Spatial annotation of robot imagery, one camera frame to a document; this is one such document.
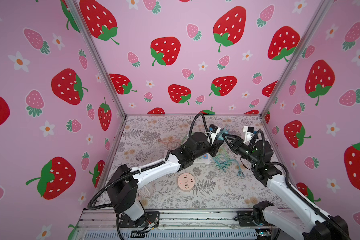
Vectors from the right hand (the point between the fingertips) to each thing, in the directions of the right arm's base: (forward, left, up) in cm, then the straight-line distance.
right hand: (222, 137), depth 72 cm
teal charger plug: (0, +1, 0) cm, 1 cm away
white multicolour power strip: (+2, +6, -26) cm, 27 cm away
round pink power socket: (-14, +17, -26) cm, 34 cm away
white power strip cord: (-21, +38, -28) cm, 52 cm away
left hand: (0, 0, -2) cm, 2 cm away
